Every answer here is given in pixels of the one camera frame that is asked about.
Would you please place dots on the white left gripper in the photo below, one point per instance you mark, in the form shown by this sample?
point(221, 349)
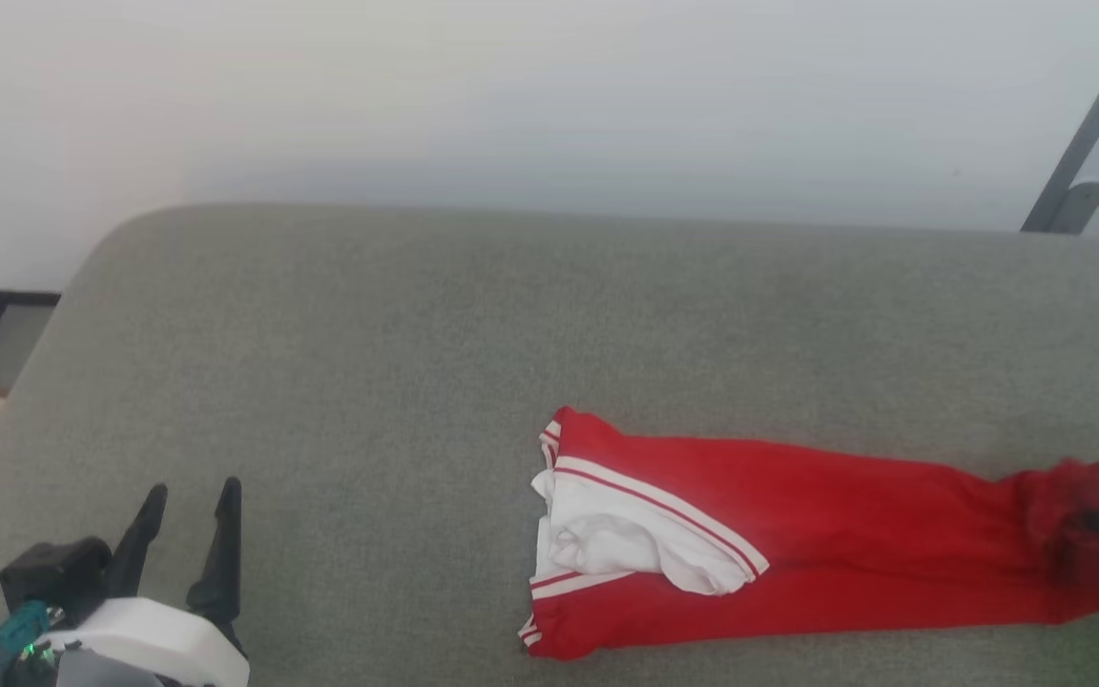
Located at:
point(158, 639)

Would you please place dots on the red white basketball jersey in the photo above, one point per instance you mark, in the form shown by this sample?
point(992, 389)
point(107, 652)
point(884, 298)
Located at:
point(845, 544)

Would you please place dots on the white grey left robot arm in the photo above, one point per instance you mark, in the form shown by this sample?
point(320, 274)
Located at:
point(101, 674)

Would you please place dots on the grey-green fabric sofa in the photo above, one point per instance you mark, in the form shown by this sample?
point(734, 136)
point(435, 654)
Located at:
point(368, 382)

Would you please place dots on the grey metal slanted bar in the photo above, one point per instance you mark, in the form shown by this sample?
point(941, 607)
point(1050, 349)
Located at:
point(1093, 124)

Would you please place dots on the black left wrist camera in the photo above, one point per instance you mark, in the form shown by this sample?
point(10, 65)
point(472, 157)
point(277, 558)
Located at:
point(53, 572)

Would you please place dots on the teal left camera connector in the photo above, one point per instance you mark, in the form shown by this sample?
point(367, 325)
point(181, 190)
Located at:
point(10, 634)

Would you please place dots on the grey metal bar bracket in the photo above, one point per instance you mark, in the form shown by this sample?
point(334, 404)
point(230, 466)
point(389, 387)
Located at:
point(1079, 205)

